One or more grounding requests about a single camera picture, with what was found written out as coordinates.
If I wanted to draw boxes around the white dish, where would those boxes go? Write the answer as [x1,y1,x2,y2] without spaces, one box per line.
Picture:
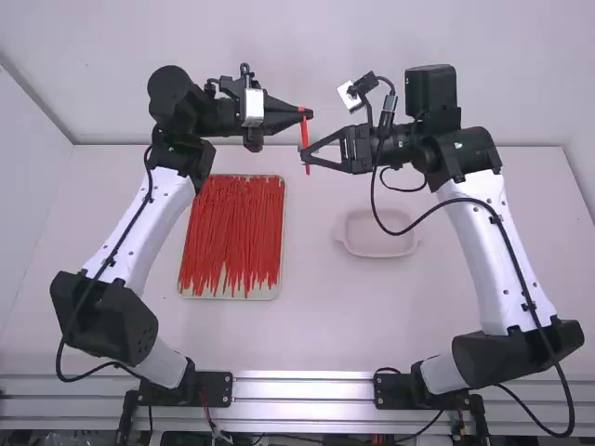
[330,208,423,258]

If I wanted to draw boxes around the orange cable tie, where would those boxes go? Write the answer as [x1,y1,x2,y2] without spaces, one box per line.
[298,106,313,177]

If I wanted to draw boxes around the pale tray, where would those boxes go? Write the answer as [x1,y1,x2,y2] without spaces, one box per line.
[176,173,289,301]

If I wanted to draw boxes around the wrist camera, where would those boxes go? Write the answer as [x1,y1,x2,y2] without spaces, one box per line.
[240,86,268,128]
[336,79,366,114]

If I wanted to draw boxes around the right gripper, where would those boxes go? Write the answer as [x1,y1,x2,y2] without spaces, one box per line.
[300,121,381,177]

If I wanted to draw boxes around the silver rails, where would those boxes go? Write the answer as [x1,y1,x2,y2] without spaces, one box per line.
[0,370,595,432]

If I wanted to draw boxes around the row of orange cable ties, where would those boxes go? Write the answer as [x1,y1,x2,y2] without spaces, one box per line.
[181,175,284,297]

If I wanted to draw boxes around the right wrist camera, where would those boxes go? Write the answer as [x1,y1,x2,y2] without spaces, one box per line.
[336,79,366,114]

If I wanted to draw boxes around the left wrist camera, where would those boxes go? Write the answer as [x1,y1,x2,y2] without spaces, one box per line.
[240,86,268,128]

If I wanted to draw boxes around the black cable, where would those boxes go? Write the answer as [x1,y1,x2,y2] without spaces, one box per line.
[369,138,501,237]
[55,278,154,384]
[379,164,428,193]
[495,320,576,439]

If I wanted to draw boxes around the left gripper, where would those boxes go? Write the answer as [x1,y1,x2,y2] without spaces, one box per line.
[206,62,315,153]

